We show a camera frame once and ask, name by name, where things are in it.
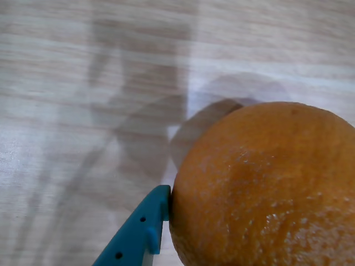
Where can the large orange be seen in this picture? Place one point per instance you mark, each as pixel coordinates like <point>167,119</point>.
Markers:
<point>263,188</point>

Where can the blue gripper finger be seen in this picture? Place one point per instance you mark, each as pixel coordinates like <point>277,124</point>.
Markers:
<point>138,235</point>

